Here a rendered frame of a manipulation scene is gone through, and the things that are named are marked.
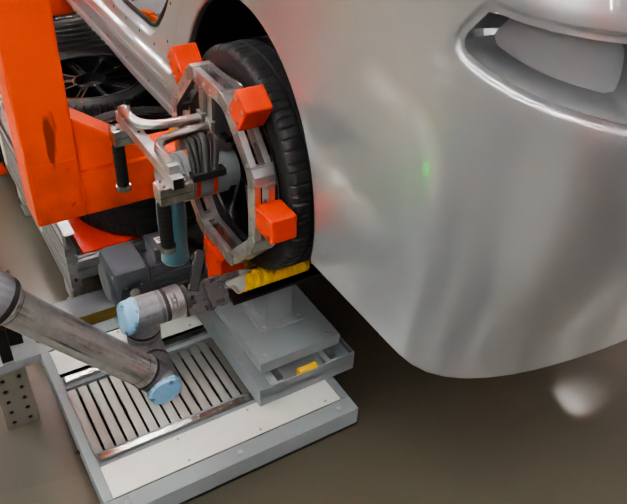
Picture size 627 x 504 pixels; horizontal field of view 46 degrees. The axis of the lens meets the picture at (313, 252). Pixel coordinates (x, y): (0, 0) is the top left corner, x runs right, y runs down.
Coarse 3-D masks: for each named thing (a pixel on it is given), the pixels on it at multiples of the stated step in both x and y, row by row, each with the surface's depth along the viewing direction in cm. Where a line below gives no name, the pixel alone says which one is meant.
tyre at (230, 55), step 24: (216, 48) 201; (240, 48) 193; (264, 48) 194; (240, 72) 191; (264, 72) 186; (288, 96) 185; (288, 120) 182; (288, 144) 182; (288, 168) 183; (288, 192) 187; (312, 192) 188; (312, 216) 192; (288, 240) 195; (312, 240) 198; (264, 264) 215; (288, 264) 207
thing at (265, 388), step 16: (208, 320) 259; (224, 336) 254; (224, 352) 253; (240, 352) 248; (320, 352) 247; (336, 352) 247; (352, 352) 247; (240, 368) 243; (256, 368) 243; (288, 368) 243; (304, 368) 239; (320, 368) 242; (336, 368) 247; (256, 384) 234; (272, 384) 234; (288, 384) 238; (304, 384) 243; (256, 400) 238; (272, 400) 238
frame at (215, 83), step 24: (192, 72) 197; (216, 72) 195; (192, 96) 215; (216, 96) 188; (240, 144) 184; (264, 144) 185; (264, 168) 184; (264, 192) 190; (216, 216) 229; (216, 240) 220; (240, 240) 219; (264, 240) 195
